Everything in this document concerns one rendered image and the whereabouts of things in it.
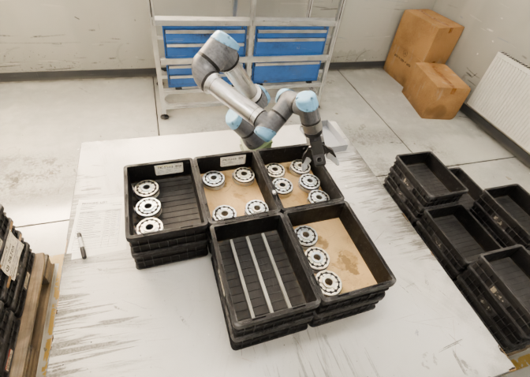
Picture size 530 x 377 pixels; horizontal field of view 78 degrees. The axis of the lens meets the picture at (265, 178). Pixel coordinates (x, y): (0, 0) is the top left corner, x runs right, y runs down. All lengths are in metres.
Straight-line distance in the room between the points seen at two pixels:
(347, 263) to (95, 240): 1.07
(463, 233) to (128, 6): 3.53
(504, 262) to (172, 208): 1.81
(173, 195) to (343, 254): 0.78
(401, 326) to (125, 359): 1.02
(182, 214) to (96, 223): 0.41
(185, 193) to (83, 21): 2.79
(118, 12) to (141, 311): 3.14
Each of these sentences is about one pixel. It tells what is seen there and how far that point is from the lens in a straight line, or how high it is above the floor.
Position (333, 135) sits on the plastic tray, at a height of 0.70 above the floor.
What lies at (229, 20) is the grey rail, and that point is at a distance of 3.10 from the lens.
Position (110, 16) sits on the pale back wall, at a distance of 3.97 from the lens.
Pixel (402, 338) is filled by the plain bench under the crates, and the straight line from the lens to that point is 1.49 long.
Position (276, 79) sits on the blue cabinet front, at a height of 0.36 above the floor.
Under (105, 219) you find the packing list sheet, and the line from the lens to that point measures 1.67.
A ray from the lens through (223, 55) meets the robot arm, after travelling 1.43.
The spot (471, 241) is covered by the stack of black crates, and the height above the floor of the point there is 0.38.
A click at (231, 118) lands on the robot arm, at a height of 0.98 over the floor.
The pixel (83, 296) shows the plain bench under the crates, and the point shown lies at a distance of 1.48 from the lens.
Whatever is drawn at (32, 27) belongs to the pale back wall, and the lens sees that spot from 4.14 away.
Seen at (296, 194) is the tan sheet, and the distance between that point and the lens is 1.57.
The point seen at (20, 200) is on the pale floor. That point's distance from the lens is 2.96.
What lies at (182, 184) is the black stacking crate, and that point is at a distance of 1.57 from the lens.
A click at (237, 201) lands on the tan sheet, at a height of 0.83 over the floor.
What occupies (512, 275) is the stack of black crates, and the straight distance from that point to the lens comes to 2.28.
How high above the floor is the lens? 1.95
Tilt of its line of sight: 44 degrees down
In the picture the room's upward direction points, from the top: 9 degrees clockwise
